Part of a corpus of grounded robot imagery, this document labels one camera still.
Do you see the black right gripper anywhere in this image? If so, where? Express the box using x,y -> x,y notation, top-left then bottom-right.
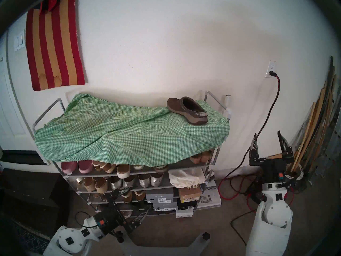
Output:
249,130 -> 295,184

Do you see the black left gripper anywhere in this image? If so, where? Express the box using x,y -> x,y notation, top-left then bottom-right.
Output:
93,188 -> 152,235

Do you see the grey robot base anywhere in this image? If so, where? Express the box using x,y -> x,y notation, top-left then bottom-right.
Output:
117,230 -> 211,256

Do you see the beige espadrille shoe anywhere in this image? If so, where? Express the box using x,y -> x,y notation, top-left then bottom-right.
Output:
95,177 -> 109,194
84,178 -> 97,192

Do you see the grey Vionic shoe box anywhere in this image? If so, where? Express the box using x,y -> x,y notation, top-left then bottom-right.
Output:
145,187 -> 174,204
153,199 -> 178,212

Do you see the pink slip-on shoe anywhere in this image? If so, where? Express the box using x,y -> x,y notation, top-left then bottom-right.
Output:
61,161 -> 78,175
78,160 -> 94,174

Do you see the grey metal shoe rack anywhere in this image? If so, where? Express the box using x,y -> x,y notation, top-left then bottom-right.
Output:
31,91 -> 232,218

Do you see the white shoe box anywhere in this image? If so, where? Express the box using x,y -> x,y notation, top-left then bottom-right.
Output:
176,208 -> 194,218

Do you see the black shoe box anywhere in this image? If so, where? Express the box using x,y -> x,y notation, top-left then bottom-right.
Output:
177,199 -> 197,210

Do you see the brown cardboard shoe box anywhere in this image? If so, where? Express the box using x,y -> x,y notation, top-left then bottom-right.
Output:
178,186 -> 202,203

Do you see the bucket with white rim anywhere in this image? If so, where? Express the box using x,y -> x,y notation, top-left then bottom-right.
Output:
286,163 -> 304,190

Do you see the white platform sandal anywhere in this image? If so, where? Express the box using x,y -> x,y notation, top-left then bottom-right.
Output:
116,164 -> 131,178

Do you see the wooden slats bundle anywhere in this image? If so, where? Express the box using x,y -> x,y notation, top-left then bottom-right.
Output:
284,55 -> 337,176

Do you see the grey aluminium ladder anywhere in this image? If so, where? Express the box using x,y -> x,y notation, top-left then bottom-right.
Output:
309,85 -> 341,186

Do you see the white grey flat box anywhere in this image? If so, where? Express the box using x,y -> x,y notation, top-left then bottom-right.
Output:
197,179 -> 222,208

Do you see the green white checked cloth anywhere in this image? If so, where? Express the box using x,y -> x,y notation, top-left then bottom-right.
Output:
34,93 -> 230,168

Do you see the blue patterned rug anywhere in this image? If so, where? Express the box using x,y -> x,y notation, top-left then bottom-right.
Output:
0,215 -> 54,256

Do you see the dark brown bench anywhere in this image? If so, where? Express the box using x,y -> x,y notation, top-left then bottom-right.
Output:
0,167 -> 67,229

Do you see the white panel door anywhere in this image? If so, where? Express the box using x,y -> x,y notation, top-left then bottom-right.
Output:
0,31 -> 36,152

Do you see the red tan striped flag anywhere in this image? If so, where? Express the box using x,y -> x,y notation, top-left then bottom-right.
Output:
26,0 -> 86,91

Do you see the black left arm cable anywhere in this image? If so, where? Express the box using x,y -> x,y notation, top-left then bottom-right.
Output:
75,211 -> 94,229

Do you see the cream cloth drawstring bag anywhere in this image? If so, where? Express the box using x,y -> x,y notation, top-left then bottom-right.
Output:
168,168 -> 207,190

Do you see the red black power cable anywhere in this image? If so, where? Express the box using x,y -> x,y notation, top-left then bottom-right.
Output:
218,70 -> 281,205

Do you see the black floor cable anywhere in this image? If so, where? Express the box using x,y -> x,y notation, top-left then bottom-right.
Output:
230,210 -> 257,245

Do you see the white wall outlet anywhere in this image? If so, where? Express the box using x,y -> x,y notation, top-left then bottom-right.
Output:
265,61 -> 277,78

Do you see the white light switch plate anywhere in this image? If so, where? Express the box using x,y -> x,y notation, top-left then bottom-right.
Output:
14,31 -> 26,52

